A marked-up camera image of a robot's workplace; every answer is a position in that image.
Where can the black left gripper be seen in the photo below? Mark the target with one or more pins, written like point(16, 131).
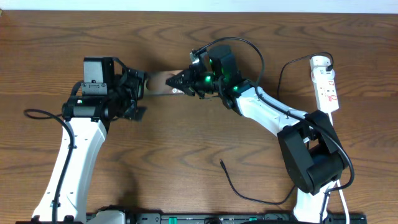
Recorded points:
point(137, 92)

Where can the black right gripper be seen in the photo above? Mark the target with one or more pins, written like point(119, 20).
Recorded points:
point(188, 76)

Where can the gold Galaxy smartphone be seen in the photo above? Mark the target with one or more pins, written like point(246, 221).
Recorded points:
point(155, 83)

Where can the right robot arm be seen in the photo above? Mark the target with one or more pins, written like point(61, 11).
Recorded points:
point(313, 155)

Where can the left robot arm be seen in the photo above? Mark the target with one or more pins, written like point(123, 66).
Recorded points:
point(109, 90)

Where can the white USB charger plug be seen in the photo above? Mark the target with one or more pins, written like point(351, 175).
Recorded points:
point(321, 61)

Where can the white power strip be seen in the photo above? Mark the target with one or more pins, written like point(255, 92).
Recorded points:
point(325, 89)

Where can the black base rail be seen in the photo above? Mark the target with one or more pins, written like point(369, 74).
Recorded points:
point(117, 214)

